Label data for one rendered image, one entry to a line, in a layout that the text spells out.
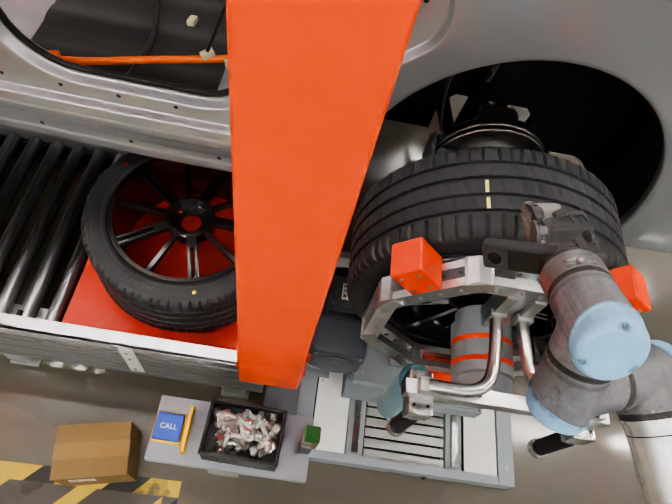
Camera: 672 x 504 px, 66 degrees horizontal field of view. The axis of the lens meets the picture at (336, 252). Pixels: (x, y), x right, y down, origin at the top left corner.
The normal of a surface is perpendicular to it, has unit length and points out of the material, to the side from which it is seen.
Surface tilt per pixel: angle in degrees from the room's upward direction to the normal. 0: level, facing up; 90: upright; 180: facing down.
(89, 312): 0
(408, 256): 45
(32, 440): 0
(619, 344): 59
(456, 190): 30
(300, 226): 90
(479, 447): 0
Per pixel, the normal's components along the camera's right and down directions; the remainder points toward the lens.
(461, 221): -0.33, -0.51
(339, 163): -0.11, 0.85
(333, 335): 0.15, -0.49
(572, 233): -0.06, 0.55
